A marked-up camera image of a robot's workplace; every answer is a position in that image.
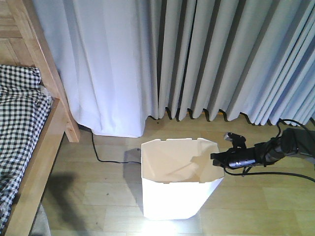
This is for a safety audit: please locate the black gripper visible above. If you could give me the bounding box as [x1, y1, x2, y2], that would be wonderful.
[210, 151, 232, 168]

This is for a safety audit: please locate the white plastic trash bin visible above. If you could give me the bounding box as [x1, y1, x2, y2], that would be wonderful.
[141, 138, 224, 220]

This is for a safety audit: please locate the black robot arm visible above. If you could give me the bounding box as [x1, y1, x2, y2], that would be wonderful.
[211, 128, 315, 169]

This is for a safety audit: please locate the white pleated curtain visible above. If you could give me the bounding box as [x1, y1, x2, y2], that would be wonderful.
[34, 0, 315, 137]

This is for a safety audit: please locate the grey round rug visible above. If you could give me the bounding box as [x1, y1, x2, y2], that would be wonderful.
[29, 204, 51, 236]

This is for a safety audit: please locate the black white checkered bedding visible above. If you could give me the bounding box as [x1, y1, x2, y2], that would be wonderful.
[0, 65, 52, 229]

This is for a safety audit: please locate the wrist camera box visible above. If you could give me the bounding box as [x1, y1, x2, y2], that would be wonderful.
[223, 132, 246, 148]

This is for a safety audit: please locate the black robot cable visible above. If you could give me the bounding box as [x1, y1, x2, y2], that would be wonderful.
[222, 118, 315, 184]

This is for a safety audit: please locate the black power cable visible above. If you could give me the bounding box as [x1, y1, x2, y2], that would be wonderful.
[91, 130, 142, 164]

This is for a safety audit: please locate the wooden bed frame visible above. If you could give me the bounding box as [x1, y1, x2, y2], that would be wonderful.
[0, 0, 80, 236]

